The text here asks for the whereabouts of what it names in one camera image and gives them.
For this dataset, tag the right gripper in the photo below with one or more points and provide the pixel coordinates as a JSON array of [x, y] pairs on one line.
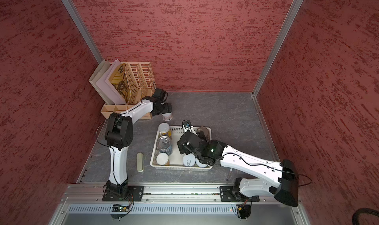
[[187, 150]]

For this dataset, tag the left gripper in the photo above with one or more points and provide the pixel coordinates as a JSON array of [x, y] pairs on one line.
[[166, 110]]

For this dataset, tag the small pink white can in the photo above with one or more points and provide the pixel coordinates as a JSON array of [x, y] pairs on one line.
[[167, 116]]

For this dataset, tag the dark can brown lid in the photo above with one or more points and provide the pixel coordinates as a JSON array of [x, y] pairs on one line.
[[203, 133]]

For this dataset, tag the tall yellow blue can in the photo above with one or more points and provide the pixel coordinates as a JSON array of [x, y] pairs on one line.
[[165, 130]]

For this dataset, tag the blue can pink lid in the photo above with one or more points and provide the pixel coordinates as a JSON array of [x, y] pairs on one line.
[[164, 145]]

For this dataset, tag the white plastic basket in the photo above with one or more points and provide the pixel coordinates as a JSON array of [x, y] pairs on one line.
[[175, 159]]

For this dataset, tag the small green can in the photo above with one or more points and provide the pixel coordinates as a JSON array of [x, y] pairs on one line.
[[201, 165]]

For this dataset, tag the yellow can white lid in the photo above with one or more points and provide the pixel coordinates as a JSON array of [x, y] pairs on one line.
[[163, 159]]

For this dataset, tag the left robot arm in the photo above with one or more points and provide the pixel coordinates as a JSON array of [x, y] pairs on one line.
[[119, 136]]

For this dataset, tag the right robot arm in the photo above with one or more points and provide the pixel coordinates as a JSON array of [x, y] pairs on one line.
[[279, 179]]

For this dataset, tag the beige desk file organizer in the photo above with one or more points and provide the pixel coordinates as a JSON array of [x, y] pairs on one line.
[[141, 82]]

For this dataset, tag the yellow patterned book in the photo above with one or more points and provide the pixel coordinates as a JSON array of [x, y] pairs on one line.
[[118, 81]]

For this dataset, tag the yellow marker pen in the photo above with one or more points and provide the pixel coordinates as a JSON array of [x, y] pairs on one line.
[[229, 174]]

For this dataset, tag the olive pencil case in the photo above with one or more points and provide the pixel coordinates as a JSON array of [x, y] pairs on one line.
[[140, 162]]

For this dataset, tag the lilac folder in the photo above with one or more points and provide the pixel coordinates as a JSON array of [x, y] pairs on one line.
[[106, 82]]

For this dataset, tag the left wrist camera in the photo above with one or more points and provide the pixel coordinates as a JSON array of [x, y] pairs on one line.
[[160, 94]]

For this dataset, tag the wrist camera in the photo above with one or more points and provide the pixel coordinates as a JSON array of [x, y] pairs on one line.
[[160, 94], [188, 127]]

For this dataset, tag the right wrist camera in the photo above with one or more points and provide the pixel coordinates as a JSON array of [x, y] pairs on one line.
[[188, 127]]

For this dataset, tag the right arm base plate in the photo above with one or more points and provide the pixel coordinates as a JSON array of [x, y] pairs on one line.
[[231, 194]]

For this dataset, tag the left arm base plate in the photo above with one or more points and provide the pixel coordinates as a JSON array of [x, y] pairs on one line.
[[132, 193]]

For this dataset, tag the aluminium front rail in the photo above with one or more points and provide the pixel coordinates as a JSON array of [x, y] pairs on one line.
[[160, 193]]

